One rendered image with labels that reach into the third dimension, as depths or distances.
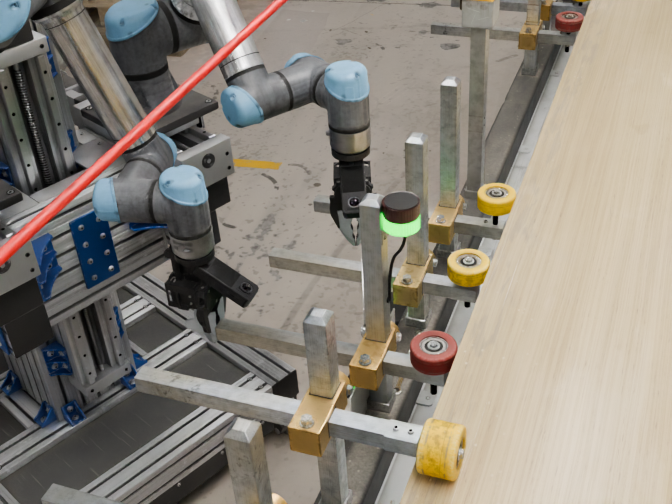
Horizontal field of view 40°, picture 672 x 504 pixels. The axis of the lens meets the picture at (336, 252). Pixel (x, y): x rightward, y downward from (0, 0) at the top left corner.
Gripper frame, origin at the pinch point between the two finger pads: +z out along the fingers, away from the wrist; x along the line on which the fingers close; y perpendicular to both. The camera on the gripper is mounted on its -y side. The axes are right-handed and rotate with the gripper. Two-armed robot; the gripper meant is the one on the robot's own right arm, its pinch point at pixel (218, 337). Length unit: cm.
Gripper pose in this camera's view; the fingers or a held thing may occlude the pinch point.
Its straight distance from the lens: 174.4
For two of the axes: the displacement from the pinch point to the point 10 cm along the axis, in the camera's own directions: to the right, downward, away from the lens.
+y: -9.4, -1.7, 3.1
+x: -3.5, 5.6, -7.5
